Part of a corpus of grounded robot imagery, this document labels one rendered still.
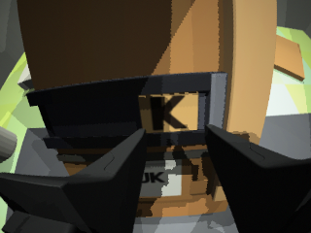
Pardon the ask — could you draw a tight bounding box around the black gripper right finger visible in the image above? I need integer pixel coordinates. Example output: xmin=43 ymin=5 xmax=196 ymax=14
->
xmin=203 ymin=124 xmax=311 ymax=233

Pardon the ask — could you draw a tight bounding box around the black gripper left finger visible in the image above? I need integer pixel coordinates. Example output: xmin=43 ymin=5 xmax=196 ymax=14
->
xmin=0 ymin=129 xmax=148 ymax=233

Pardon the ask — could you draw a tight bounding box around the tan flat board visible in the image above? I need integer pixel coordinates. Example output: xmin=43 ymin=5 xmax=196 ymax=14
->
xmin=273 ymin=34 xmax=306 ymax=82

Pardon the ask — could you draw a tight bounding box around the grey flat rectangular slab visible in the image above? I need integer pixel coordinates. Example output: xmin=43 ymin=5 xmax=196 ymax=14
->
xmin=17 ymin=65 xmax=34 ymax=90

